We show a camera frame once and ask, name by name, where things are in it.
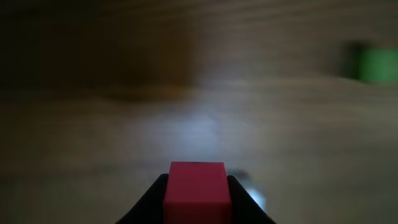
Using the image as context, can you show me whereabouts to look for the green cube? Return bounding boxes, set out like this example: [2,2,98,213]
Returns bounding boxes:
[340,42,398,84]

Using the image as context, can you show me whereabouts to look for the red cube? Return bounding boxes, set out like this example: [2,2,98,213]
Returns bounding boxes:
[162,161,233,224]

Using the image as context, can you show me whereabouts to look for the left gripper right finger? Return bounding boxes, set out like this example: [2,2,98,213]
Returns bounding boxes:
[227,175,277,224]

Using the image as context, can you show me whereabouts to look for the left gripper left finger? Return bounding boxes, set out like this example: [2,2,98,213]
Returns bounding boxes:
[115,173,170,224]

